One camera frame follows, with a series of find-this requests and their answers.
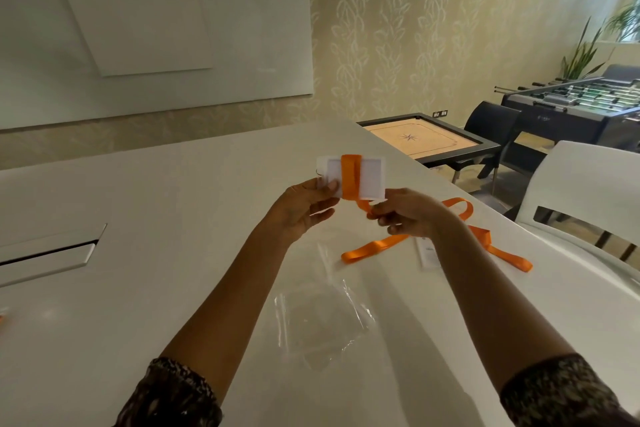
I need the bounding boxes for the grey chair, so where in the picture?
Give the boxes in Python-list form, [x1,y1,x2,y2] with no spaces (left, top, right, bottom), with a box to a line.
[601,63,640,83]

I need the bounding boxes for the person's left hand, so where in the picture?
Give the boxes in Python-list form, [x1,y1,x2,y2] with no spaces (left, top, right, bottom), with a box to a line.
[265,176,344,248]

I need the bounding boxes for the person's left forearm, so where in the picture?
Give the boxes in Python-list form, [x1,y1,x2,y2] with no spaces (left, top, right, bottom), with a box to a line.
[114,220,293,427]

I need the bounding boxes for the carrom board table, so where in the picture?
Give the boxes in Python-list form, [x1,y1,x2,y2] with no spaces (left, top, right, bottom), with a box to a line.
[355,112,503,185]

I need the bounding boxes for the white plastic chair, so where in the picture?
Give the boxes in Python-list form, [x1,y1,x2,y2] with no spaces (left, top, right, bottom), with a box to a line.
[514,140,640,288]

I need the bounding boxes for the white paper slip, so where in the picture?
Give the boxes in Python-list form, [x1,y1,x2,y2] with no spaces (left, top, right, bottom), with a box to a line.
[415,237,441,271]

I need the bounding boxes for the clear plastic bag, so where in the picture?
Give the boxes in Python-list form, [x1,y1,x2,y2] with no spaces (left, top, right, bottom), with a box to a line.
[273,242,377,373]

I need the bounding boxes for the bushy green plant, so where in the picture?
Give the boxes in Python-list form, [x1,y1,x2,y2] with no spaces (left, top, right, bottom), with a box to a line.
[604,0,640,43]

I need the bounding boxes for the person's right forearm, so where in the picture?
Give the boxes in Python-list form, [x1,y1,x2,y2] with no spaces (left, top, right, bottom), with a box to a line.
[429,214,640,427]

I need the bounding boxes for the foosball table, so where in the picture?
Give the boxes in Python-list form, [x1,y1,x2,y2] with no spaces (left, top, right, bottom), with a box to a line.
[493,72,640,153]

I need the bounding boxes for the large white wall board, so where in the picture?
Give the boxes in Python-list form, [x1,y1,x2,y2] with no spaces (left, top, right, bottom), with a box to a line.
[0,0,315,131]

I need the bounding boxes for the white table cable hatch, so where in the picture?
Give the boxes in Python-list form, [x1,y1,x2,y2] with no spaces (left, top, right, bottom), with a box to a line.
[0,224,108,288]

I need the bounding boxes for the dark chair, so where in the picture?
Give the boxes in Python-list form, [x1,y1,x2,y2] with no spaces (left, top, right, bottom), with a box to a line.
[451,100,524,194]

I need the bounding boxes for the white card box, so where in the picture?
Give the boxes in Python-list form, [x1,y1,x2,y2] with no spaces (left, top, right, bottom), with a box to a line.
[316,155,389,201]

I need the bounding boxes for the tall green potted plant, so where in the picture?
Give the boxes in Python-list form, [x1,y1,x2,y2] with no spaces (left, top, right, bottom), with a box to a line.
[559,16,609,83]

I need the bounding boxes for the person's right hand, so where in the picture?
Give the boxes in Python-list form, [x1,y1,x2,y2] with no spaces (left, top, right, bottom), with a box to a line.
[366,187,455,240]

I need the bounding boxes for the orange ribbon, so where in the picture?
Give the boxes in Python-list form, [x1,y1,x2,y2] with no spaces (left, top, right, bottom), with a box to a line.
[340,154,534,274]

